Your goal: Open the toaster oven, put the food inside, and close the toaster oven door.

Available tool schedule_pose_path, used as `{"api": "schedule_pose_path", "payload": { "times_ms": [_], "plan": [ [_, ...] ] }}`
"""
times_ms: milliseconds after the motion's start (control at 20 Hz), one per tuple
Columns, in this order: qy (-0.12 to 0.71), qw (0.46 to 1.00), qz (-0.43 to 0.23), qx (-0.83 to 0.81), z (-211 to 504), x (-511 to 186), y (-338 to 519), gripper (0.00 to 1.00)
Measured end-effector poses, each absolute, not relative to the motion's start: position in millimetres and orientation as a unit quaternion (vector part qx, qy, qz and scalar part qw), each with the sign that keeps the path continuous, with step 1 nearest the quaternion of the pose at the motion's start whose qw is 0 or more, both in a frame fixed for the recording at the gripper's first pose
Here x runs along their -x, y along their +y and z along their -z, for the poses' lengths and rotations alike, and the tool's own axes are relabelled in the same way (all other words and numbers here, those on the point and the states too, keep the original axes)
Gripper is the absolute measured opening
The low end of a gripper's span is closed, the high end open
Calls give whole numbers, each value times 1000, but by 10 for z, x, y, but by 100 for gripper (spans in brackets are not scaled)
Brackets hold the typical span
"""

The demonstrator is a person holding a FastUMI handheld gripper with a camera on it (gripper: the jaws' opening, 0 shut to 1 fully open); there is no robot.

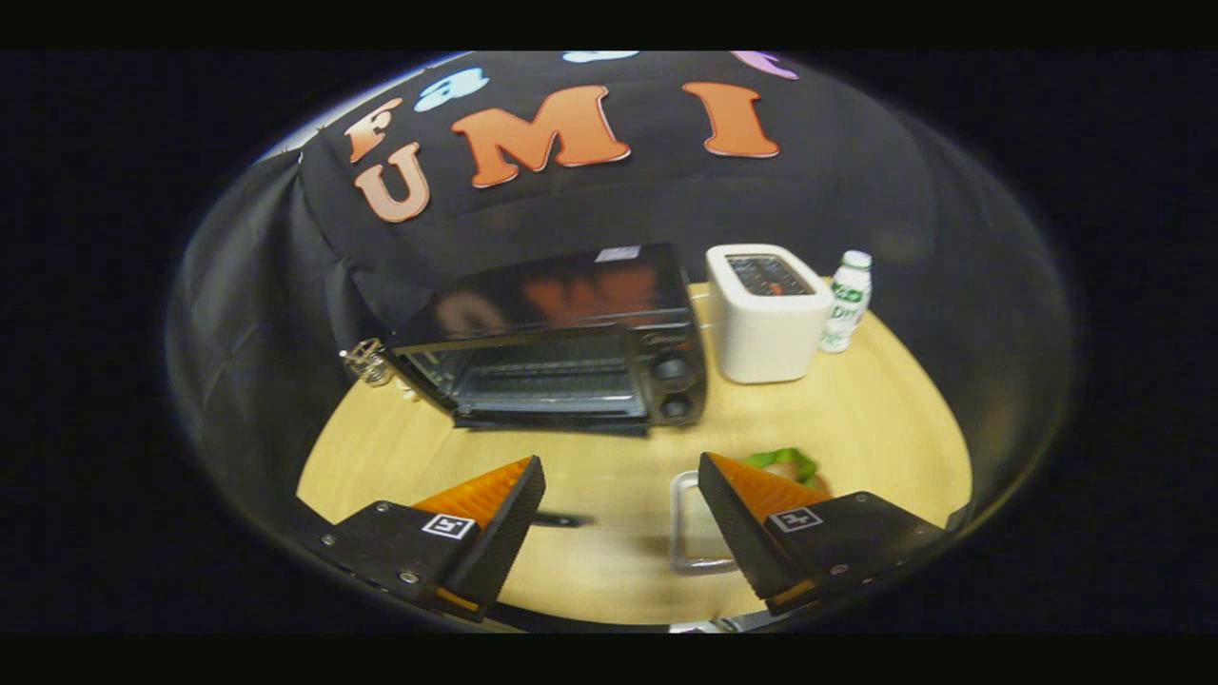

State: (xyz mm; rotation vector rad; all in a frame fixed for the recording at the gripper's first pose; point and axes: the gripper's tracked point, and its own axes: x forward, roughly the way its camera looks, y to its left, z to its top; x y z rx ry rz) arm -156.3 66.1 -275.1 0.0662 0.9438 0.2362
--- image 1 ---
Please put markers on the black toaster oven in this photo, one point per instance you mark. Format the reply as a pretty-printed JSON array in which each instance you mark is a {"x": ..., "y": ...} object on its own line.
[{"x": 571, "y": 295}]

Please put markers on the white toaster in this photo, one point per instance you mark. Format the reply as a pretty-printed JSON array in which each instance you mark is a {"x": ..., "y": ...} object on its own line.
[{"x": 766, "y": 333}]

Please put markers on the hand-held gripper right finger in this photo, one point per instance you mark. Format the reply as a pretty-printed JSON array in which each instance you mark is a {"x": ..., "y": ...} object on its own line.
[{"x": 735, "y": 533}]

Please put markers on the sandwich with lettuce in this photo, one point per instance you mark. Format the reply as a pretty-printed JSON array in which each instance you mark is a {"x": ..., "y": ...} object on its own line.
[{"x": 785, "y": 464}]

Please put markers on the white plastic tray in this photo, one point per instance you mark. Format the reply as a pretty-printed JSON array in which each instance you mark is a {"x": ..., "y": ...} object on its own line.
[{"x": 690, "y": 538}]

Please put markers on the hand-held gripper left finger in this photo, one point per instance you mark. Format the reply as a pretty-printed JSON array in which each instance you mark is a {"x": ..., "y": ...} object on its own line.
[{"x": 504, "y": 538}]

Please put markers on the white bottle with green label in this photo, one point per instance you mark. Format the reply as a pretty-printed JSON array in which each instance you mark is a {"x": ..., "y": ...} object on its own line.
[{"x": 847, "y": 304}]

